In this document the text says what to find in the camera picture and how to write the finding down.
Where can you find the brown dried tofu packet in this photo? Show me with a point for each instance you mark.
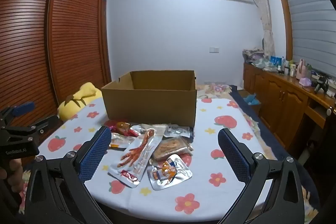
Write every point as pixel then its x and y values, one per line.
pixel 170 146

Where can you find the silver packet with navy edge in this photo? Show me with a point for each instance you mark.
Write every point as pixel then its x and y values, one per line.
pixel 178 131

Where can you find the brown louvered wardrobe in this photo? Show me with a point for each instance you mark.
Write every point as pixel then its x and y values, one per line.
pixel 73 29

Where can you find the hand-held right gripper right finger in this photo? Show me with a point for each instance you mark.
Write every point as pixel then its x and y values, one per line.
pixel 233 157

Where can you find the long silver chicken feet packet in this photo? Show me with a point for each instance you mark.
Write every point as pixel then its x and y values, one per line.
pixel 139 158

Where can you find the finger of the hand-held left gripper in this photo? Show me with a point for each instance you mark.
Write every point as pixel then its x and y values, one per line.
pixel 46 125
pixel 23 108

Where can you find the wooden sideboard cabinet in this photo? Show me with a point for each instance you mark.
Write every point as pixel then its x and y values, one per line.
pixel 278 98

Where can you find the orange jelly cup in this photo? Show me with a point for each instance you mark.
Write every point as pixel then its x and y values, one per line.
pixel 122 126

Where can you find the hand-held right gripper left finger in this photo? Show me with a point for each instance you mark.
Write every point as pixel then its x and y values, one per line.
pixel 95 155

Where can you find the white window blinds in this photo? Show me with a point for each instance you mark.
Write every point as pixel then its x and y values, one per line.
pixel 307 16

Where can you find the small black tripod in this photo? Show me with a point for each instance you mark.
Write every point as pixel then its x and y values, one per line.
pixel 321 85

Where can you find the floral navy-edged quilt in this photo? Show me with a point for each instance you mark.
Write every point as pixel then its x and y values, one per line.
pixel 242 103

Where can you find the long silver orange packet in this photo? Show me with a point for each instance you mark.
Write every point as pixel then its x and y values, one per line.
pixel 124 141

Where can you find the floral cloth pile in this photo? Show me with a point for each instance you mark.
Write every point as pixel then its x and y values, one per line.
pixel 253 56

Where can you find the white wall switch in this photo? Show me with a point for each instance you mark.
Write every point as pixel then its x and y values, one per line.
pixel 214 49

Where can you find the person's left hand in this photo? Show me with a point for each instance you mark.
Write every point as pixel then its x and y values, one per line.
pixel 14 174

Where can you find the purple pouch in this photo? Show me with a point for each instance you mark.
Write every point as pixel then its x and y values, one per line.
pixel 305 82

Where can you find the blue white box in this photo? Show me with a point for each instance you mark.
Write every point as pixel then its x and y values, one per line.
pixel 275 60

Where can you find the blue plastic bag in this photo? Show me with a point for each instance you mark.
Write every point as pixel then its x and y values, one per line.
pixel 251 99

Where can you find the strawberry printed bed sheet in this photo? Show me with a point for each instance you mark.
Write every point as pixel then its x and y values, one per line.
pixel 228 140

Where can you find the pale floral curtain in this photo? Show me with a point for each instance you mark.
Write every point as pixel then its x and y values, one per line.
pixel 265 16

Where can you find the yellow plush toy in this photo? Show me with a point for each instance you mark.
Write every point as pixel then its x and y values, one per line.
pixel 88 90

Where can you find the wooden window frame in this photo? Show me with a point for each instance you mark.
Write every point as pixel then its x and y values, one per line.
pixel 284 16

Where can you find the brown cardboard box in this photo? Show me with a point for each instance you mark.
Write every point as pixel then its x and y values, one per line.
pixel 147 106

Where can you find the pink snack wrapper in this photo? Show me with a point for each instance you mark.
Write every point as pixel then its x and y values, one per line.
pixel 110 124

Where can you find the silver pouch with cartoon print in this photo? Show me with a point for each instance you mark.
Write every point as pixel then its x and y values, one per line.
pixel 168 174

